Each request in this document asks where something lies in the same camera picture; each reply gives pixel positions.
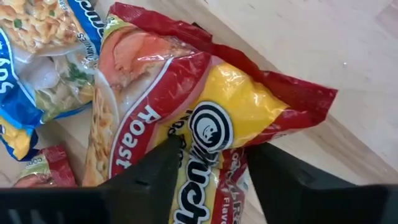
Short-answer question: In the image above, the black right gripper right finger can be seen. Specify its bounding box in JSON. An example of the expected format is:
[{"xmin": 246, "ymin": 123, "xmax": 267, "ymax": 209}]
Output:
[{"xmin": 247, "ymin": 142, "xmax": 355, "ymax": 224}]

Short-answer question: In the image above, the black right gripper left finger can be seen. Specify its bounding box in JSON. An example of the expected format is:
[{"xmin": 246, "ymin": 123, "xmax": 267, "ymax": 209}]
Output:
[{"xmin": 102, "ymin": 136, "xmax": 183, "ymax": 224}]

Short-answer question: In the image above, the red Maruchan noodle packet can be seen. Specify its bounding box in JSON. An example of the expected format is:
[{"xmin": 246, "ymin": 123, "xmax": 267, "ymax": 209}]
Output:
[
  {"xmin": 211, "ymin": 146, "xmax": 251, "ymax": 224},
  {"xmin": 81, "ymin": 2, "xmax": 339, "ymax": 224},
  {"xmin": 14, "ymin": 144, "xmax": 78, "ymax": 188}
]

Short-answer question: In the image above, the blue Maruchan noodle packet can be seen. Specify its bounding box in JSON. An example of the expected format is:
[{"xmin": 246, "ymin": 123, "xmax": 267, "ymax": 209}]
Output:
[{"xmin": 0, "ymin": 0, "xmax": 106, "ymax": 162}]

